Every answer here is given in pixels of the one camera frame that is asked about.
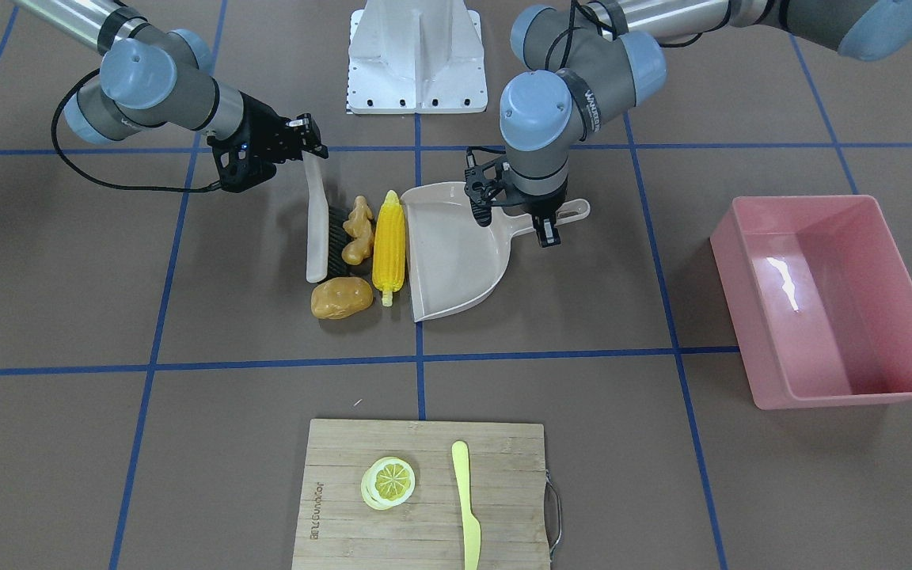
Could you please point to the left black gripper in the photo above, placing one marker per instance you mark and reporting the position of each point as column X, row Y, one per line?
column 539, row 207

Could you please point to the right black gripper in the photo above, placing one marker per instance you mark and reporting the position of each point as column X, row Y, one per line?
column 263, row 129

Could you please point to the beige plastic dustpan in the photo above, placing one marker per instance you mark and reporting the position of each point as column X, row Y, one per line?
column 453, row 263

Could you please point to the beige hand brush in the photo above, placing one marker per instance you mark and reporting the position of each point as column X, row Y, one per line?
column 326, row 236

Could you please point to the toy ginger root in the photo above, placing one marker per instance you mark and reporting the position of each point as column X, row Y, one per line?
column 360, row 230

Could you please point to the yellow toy corn cob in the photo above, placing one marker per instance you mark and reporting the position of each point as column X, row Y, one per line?
column 389, row 254

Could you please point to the brown toy potato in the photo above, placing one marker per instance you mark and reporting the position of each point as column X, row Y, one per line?
column 340, row 297

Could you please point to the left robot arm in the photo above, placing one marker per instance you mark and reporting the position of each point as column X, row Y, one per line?
column 596, row 60

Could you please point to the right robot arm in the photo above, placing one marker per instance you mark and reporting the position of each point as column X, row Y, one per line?
column 149, row 77

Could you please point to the pink plastic bin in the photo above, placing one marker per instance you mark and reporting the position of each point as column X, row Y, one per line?
column 819, row 298

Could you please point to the yellow toy lemon slices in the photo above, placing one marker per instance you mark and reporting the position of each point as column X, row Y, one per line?
column 387, row 483

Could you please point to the yellow plastic toy knife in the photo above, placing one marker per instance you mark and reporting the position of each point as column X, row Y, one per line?
column 471, row 528

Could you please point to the bamboo cutting board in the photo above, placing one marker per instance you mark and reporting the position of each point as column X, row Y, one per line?
column 507, row 486

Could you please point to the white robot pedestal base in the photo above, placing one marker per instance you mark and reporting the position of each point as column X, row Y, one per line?
column 416, row 57

